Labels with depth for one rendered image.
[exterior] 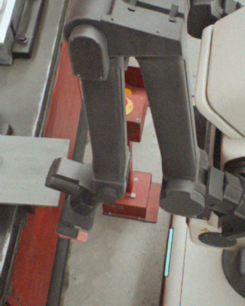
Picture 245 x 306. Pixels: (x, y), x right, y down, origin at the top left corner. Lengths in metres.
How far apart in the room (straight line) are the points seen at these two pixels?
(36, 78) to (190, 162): 0.82
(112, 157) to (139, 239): 1.37
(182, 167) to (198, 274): 1.06
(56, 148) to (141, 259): 1.02
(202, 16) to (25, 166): 0.53
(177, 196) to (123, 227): 1.36
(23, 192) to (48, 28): 0.67
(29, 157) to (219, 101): 0.52
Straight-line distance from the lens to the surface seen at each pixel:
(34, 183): 1.11
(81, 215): 0.97
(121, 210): 2.08
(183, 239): 1.80
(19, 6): 1.61
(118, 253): 2.07
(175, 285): 1.75
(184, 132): 0.66
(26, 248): 1.37
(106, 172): 0.78
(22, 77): 1.47
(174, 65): 0.54
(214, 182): 0.81
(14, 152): 1.16
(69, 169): 0.86
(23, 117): 1.37
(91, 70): 0.53
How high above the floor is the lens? 1.96
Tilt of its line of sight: 58 degrees down
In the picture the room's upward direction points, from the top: 3 degrees counter-clockwise
